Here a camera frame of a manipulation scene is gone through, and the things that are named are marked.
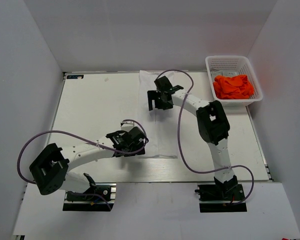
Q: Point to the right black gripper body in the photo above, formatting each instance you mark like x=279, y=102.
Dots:
x=159, y=97

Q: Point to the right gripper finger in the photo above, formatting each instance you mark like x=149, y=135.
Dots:
x=152, y=98
x=163, y=105

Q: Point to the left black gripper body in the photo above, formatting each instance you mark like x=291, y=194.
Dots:
x=134, y=147

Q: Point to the white t shirt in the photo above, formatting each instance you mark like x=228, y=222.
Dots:
x=160, y=125

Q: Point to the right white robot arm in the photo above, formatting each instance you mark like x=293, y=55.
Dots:
x=213, y=128

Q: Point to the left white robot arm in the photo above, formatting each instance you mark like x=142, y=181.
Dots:
x=52, y=168

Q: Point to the white plastic basket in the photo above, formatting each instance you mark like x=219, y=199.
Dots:
x=231, y=66

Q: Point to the orange t shirt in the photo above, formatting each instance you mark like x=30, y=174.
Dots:
x=233, y=88

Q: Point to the blue table label sticker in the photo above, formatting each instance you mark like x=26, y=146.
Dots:
x=75, y=76

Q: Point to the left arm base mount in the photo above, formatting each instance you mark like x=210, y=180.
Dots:
x=100, y=198

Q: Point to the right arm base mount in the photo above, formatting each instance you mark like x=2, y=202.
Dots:
x=212, y=201

